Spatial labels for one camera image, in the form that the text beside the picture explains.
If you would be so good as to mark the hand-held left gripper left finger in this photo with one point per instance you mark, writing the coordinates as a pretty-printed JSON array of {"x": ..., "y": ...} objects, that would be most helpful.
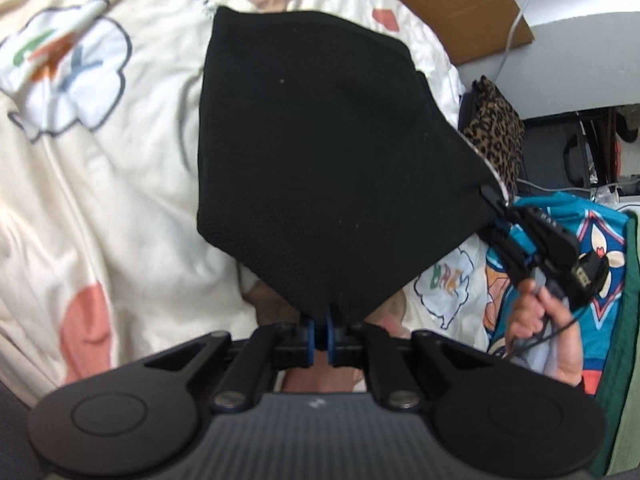
[{"x": 311, "y": 342}]

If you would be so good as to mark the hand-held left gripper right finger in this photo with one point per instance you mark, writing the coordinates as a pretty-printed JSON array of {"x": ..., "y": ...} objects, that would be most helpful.
[{"x": 330, "y": 340}]

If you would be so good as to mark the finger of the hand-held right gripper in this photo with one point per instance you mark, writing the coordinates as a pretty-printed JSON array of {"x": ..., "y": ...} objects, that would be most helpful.
[
  {"x": 507, "y": 247},
  {"x": 495, "y": 200}
]

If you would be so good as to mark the black shorts with patterned trim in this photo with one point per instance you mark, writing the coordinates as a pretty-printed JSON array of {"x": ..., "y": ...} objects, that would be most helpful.
[{"x": 325, "y": 160}]

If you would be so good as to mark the person's right forearm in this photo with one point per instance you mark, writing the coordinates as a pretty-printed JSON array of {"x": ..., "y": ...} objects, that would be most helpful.
[{"x": 567, "y": 371}]

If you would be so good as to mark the person's right hand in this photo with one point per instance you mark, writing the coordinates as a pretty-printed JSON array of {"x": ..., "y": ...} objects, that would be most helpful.
[{"x": 537, "y": 317}]

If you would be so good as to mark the teal printed blanket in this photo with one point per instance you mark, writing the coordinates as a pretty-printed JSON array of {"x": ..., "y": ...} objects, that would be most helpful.
[{"x": 600, "y": 240}]

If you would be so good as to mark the leopard print garment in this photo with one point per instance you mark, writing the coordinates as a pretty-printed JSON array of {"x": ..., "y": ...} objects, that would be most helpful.
[{"x": 495, "y": 130}]

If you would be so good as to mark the black bag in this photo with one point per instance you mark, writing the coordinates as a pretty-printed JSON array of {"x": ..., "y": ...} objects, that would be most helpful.
[{"x": 550, "y": 140}]

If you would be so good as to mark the black folded garment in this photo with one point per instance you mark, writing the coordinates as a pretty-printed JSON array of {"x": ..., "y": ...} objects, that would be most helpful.
[{"x": 467, "y": 110}]

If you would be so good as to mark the green towel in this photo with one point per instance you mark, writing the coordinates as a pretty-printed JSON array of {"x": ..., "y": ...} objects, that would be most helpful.
[{"x": 625, "y": 360}]

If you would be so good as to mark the long brown cardboard sheet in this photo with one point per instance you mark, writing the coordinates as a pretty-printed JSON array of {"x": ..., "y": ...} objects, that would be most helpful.
[{"x": 450, "y": 0}]

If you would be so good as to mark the cream bear printed blanket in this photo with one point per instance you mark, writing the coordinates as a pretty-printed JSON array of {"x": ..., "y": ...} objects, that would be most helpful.
[{"x": 125, "y": 185}]

